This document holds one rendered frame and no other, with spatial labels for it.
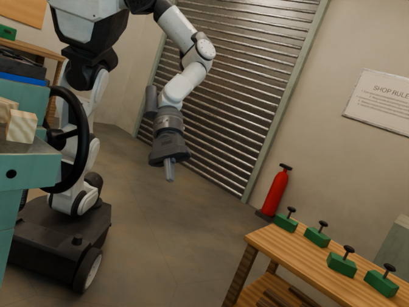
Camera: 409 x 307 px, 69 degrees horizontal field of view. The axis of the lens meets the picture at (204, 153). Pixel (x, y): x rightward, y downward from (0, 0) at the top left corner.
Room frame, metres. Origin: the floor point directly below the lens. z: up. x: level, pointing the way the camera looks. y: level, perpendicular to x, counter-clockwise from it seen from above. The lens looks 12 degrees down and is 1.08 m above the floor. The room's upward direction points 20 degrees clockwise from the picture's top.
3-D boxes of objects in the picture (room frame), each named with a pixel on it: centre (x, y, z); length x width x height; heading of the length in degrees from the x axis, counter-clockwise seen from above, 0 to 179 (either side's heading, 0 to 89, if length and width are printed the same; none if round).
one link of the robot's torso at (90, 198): (1.51, 0.60, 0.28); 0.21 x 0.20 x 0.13; 1
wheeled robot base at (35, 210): (1.47, 0.60, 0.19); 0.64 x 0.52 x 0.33; 1
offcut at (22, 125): (0.46, 0.29, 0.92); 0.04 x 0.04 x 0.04; 40
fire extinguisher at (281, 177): (3.04, -0.84, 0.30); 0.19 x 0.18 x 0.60; 146
